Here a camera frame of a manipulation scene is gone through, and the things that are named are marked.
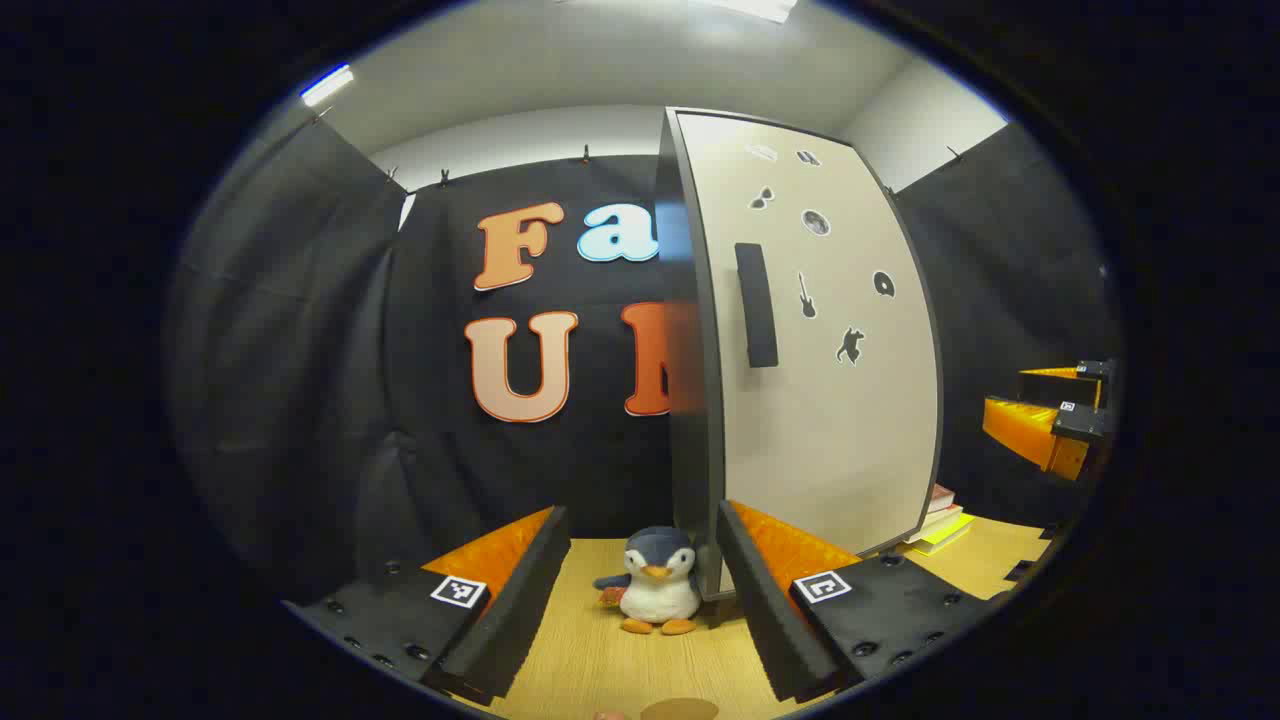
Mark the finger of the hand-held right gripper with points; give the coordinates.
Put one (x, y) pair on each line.
(1060, 388)
(1020, 425)

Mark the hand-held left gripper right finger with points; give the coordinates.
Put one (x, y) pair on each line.
(765, 610)

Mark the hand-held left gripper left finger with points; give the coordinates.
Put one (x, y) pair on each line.
(520, 610)

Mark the grey cabinet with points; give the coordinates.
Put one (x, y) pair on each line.
(690, 470)

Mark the brown patterned book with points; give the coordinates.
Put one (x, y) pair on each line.
(940, 497)

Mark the penguin plush toy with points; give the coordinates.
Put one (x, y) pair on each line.
(655, 590)

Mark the black backdrop cloth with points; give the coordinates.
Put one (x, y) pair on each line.
(300, 350)

